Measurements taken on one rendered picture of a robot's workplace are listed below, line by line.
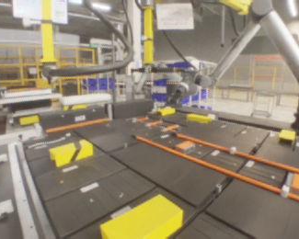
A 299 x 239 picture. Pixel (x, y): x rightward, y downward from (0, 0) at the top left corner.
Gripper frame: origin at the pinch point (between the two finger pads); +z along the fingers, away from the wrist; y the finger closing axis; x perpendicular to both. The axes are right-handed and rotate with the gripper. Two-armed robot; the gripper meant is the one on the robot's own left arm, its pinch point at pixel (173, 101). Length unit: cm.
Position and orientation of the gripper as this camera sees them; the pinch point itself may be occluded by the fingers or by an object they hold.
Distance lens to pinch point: 151.4
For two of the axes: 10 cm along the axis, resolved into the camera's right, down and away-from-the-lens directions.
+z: -5.6, 7.5, -3.5
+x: 4.7, 6.3, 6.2
